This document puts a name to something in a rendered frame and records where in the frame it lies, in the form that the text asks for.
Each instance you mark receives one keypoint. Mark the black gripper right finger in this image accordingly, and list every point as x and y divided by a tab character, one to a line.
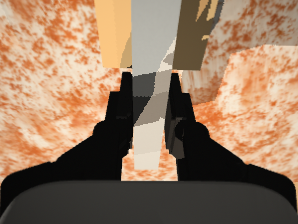
200	158

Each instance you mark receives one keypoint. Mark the grey square stick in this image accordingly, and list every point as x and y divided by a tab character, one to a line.
154	25

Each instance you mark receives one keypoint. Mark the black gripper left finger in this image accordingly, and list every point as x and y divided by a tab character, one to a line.
100	155

